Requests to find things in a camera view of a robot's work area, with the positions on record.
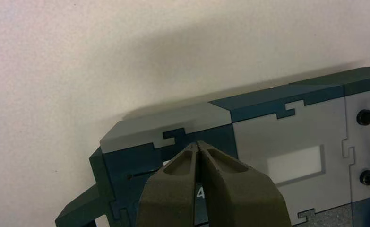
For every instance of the modular control panel box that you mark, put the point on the modular control panel box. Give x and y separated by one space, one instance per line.
297 125

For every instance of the white rectangular display window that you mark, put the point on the white rectangular display window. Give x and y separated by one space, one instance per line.
296 164

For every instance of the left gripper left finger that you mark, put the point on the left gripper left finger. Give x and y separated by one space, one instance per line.
169 194

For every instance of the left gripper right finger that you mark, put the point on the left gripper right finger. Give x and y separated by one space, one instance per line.
241 194

